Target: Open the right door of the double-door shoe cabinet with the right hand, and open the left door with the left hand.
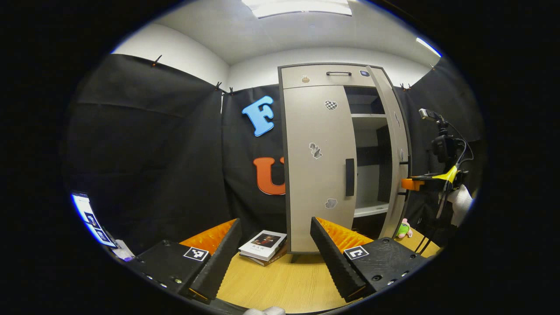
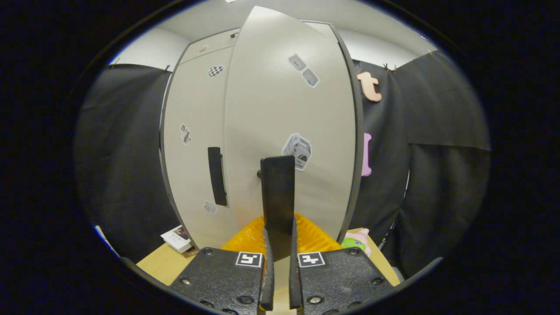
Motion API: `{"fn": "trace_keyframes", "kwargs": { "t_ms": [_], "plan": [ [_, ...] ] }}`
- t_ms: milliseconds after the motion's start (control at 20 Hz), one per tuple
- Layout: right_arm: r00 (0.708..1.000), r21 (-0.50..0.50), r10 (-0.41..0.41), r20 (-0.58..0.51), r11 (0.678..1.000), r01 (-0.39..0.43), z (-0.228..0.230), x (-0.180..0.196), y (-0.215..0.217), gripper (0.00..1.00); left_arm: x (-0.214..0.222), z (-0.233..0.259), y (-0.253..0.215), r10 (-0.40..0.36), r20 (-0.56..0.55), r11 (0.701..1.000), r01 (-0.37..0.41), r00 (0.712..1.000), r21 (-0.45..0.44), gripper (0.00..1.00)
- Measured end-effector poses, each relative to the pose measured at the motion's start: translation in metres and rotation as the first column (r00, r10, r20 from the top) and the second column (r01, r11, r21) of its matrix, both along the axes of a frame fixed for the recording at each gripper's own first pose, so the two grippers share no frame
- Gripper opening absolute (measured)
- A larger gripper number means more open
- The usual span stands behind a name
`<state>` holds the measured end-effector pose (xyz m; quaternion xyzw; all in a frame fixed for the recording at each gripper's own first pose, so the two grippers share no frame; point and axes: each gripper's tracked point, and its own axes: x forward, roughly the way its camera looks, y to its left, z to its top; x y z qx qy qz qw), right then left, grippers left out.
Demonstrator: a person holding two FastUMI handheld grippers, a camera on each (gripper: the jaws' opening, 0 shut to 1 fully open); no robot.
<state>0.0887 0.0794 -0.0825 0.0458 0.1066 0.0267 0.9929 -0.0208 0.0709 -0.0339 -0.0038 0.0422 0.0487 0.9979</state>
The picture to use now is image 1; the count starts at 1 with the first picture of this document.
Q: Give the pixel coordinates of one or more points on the black backdrop cloth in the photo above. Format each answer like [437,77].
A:
[140,153]

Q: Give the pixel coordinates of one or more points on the beige double-door shoe cabinet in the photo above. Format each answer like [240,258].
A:
[363,183]

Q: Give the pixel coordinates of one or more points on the beige cabinet door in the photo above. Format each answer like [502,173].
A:
[399,131]
[306,113]

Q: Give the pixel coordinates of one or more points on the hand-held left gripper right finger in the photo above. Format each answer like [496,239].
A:
[332,258]

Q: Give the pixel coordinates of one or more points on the bright screen device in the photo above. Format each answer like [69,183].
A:
[89,216]

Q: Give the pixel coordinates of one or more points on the green pink plush toy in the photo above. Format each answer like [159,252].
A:
[403,229]

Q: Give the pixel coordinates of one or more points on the small ceiling light panel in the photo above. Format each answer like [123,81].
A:
[428,46]

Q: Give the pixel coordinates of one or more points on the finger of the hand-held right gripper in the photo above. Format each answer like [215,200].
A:
[411,183]

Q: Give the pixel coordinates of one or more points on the large ceiling light panel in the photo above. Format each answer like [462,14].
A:
[297,6]

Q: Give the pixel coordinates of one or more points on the dark-edged book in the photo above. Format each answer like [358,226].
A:
[273,259]

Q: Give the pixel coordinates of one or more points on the white portrait book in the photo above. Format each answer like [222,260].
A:
[262,240]

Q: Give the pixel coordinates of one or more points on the beige cabinet drawer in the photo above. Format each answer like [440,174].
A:
[341,81]

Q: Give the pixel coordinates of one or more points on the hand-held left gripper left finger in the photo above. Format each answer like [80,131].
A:
[223,258]

